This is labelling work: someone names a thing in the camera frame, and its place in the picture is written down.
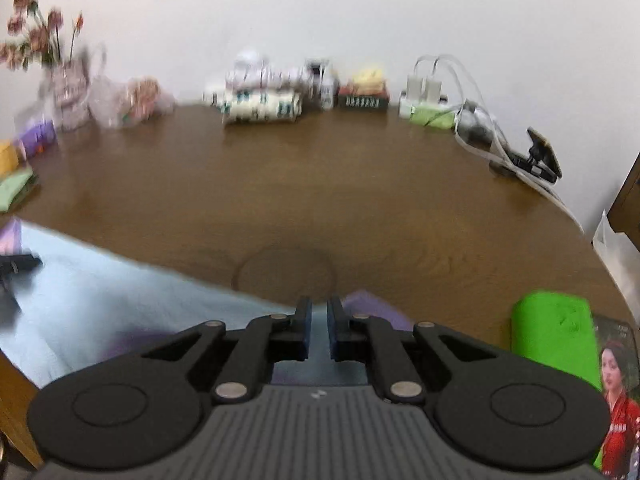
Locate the white paper bag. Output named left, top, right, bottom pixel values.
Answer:
left=592, top=209, right=640, bottom=312

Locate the white round speaker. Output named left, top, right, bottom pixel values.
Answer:
left=234, top=49, right=266, bottom=71

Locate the green packet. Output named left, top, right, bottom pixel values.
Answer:
left=0, top=167, right=39, bottom=212

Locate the dark patterned box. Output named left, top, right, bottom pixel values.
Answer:
left=337, top=85, right=390, bottom=110

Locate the printed picture card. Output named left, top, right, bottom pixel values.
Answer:
left=592, top=312, right=640, bottom=479

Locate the white green-flower folded cloth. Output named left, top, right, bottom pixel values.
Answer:
left=202, top=87, right=304, bottom=125

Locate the purple packet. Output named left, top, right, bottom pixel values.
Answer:
left=17, top=114, right=57, bottom=159

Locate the dark and white container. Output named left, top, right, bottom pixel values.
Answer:
left=304, top=59, right=336, bottom=109

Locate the pastel blue pink garment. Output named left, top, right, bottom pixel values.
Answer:
left=0, top=217, right=417, bottom=392

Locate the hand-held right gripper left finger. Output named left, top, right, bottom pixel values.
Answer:
left=142, top=296, right=313, bottom=405

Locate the white power strip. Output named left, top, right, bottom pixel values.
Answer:
left=398, top=90, right=459, bottom=121

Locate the orange yellow packet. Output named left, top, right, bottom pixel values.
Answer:
left=0, top=139, right=21, bottom=176

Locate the green bottle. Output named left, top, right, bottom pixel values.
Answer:
left=409, top=104, right=457, bottom=129

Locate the black plug adapter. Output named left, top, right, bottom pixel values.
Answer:
left=457, top=122, right=494, bottom=144

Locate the yellow snack packet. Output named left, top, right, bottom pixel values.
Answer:
left=349, top=63, right=389, bottom=92

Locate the green soft pouch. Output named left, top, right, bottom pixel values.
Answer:
left=510, top=289, right=604, bottom=467

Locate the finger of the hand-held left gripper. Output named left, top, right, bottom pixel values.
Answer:
left=0, top=276, right=24, bottom=316
left=0, top=254, right=44, bottom=277

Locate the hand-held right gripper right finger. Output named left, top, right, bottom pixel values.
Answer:
left=327, top=296, right=498, bottom=405

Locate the brown wooden cabinet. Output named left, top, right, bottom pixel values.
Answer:
left=607, top=152, right=640, bottom=252

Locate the clear plastic bag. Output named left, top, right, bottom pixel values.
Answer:
left=87, top=75, right=176, bottom=129

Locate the black phone holder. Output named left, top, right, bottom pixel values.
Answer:
left=492, top=147, right=559, bottom=184

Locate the white charging cable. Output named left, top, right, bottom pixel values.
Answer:
left=432, top=57, right=561, bottom=196
left=414, top=55, right=586, bottom=234

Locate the phone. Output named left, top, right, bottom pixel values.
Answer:
left=527, top=128, right=564, bottom=179

